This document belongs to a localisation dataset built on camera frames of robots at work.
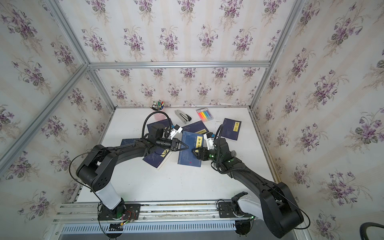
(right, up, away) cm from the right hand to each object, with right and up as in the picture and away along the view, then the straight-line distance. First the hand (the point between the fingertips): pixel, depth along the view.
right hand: (198, 151), depth 82 cm
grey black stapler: (-10, +20, +29) cm, 36 cm away
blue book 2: (+1, +12, +26) cm, 28 cm away
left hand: (-6, +2, -2) cm, 7 cm away
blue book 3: (-23, +15, +29) cm, 40 cm away
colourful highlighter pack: (+7, +22, +32) cm, 40 cm away
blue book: (-3, +6, -1) cm, 7 cm away
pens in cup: (-29, +28, +25) cm, 47 cm away
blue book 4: (-47, +3, +16) cm, 49 cm away
